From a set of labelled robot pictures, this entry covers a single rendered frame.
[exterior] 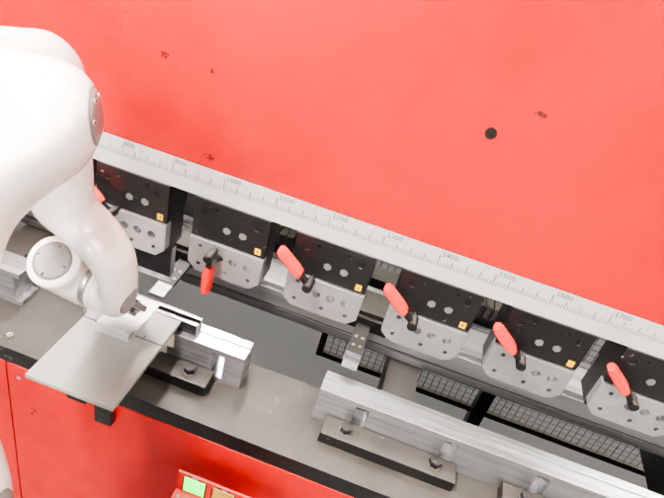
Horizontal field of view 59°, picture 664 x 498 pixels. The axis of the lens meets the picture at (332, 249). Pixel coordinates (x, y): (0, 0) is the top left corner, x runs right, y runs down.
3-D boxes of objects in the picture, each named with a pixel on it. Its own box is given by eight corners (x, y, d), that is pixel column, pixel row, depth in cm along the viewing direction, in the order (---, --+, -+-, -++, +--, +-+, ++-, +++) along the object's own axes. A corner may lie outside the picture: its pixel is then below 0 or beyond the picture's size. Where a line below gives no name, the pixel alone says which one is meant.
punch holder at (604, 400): (582, 411, 109) (627, 348, 100) (578, 379, 116) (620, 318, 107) (662, 441, 108) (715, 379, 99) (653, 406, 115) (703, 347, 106)
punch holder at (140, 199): (95, 233, 119) (95, 161, 109) (119, 213, 126) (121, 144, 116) (163, 258, 117) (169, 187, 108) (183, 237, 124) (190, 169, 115)
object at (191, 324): (113, 305, 132) (113, 294, 131) (121, 297, 135) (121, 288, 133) (195, 336, 130) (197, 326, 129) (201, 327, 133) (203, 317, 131)
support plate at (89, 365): (25, 377, 110) (24, 373, 109) (106, 296, 131) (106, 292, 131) (113, 412, 108) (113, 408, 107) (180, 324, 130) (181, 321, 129)
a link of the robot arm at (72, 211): (150, 157, 80) (147, 298, 101) (50, 112, 82) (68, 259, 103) (108, 192, 74) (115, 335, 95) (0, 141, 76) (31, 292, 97)
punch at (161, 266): (125, 269, 126) (126, 233, 121) (130, 264, 128) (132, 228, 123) (168, 285, 125) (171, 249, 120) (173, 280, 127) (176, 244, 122)
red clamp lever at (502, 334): (500, 328, 100) (528, 369, 103) (501, 313, 103) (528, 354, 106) (490, 332, 101) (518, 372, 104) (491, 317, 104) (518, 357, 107)
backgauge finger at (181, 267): (131, 291, 135) (132, 275, 132) (184, 236, 156) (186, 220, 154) (179, 309, 134) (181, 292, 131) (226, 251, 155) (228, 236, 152)
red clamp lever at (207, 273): (198, 294, 114) (203, 255, 109) (207, 283, 118) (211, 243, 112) (206, 297, 114) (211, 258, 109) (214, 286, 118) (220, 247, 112)
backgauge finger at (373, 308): (321, 363, 131) (326, 347, 128) (349, 295, 152) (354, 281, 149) (373, 381, 130) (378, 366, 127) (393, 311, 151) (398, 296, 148)
